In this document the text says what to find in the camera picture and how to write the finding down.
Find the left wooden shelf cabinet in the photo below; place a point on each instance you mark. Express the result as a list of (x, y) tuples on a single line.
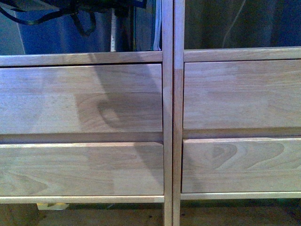
[(163, 58)]

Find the wooden shelf cabinet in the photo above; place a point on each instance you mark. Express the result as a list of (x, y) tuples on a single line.
[(163, 58), (225, 31)]

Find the right wooden shelf cabinet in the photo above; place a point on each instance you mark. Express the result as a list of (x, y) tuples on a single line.
[(225, 31)]

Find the upper left wooden drawer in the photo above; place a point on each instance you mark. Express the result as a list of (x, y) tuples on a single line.
[(81, 99)]

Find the wooden drawer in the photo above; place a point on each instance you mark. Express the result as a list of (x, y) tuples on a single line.
[(81, 99), (82, 169), (242, 94), (241, 165)]

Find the lower left wooden drawer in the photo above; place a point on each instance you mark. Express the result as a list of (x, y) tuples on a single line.
[(82, 169)]

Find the white spine book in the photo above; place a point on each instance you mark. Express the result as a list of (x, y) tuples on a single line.
[(113, 31)]

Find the upper right wooden drawer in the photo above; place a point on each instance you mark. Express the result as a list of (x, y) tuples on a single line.
[(242, 94)]

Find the dark green book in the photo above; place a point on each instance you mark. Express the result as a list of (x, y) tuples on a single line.
[(133, 28)]

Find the lower right wooden drawer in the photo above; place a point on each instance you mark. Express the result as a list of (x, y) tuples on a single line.
[(241, 165)]

